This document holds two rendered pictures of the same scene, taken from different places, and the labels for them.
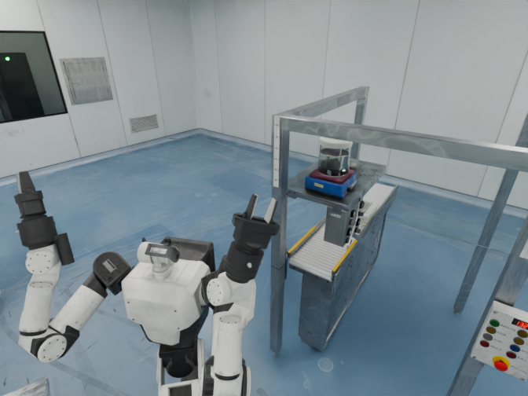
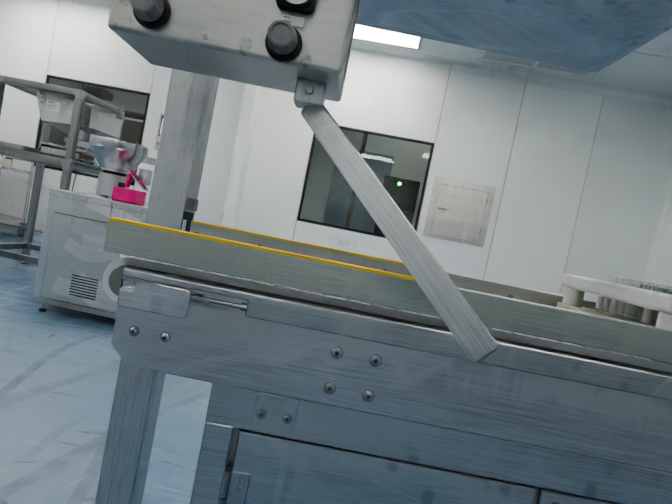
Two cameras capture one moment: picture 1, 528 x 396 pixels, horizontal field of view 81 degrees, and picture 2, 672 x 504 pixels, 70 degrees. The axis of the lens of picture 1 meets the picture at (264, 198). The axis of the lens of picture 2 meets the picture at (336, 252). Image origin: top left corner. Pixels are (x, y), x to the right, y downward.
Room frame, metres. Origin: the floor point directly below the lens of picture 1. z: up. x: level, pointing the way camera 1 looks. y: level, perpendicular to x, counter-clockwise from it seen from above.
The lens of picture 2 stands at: (1.17, -0.89, 0.87)
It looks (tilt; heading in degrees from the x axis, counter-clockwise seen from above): 3 degrees down; 55
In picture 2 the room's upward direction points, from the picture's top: 11 degrees clockwise
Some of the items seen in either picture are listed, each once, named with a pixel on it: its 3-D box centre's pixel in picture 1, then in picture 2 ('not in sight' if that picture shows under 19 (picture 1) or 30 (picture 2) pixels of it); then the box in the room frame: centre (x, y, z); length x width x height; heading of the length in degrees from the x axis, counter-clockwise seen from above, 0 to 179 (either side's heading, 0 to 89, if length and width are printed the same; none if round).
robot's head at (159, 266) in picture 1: (157, 256); not in sight; (0.81, 0.34, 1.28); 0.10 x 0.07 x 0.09; 77
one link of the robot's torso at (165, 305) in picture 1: (176, 291); not in sight; (0.86, 0.32, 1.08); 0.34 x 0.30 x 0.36; 77
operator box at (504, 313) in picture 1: (509, 339); not in sight; (0.76, -0.89, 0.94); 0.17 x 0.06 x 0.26; 55
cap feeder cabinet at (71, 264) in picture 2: not in sight; (111, 257); (1.80, 2.51, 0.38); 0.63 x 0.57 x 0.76; 140
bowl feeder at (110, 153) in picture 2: not in sight; (124, 172); (1.80, 2.58, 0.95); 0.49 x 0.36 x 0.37; 140
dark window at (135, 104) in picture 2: not in sight; (90, 129); (1.92, 5.73, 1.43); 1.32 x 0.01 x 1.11; 140
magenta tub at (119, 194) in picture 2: not in sight; (129, 196); (1.79, 2.26, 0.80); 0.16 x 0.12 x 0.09; 140
